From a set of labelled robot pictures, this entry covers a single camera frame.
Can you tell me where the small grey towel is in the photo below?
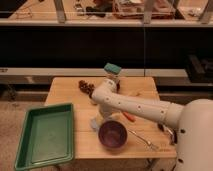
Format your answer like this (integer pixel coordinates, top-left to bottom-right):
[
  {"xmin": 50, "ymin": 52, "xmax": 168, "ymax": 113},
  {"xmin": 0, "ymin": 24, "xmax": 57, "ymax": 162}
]
[{"xmin": 90, "ymin": 119, "xmax": 100, "ymax": 132}]

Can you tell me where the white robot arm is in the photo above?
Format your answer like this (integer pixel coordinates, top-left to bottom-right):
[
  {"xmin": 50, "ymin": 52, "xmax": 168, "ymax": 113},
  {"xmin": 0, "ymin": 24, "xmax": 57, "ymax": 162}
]
[{"xmin": 92, "ymin": 79, "xmax": 213, "ymax": 171}]

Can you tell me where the purple bowl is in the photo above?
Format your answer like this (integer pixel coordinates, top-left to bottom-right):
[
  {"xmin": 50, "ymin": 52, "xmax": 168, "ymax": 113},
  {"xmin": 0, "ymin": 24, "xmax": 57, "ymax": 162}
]
[{"xmin": 98, "ymin": 120, "xmax": 127, "ymax": 149}]

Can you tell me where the green sponge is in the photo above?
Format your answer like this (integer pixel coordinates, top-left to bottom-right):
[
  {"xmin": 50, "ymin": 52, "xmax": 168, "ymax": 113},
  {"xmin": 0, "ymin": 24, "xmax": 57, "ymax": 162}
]
[{"xmin": 104, "ymin": 63, "xmax": 121, "ymax": 75}]

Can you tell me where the bunch of dark grapes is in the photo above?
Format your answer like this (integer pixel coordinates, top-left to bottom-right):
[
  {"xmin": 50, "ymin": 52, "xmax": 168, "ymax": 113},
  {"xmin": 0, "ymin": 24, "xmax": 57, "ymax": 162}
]
[{"xmin": 79, "ymin": 80, "xmax": 95, "ymax": 94}]

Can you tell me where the orange carrot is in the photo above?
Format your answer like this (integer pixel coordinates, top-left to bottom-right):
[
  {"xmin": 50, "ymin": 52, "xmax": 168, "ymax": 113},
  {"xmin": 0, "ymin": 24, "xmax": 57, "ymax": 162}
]
[{"xmin": 122, "ymin": 112, "xmax": 136, "ymax": 122}]

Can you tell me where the green plastic tray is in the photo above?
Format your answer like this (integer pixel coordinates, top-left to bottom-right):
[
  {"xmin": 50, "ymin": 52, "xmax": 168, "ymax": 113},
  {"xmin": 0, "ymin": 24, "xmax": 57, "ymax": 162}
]
[{"xmin": 14, "ymin": 103, "xmax": 75, "ymax": 171}]

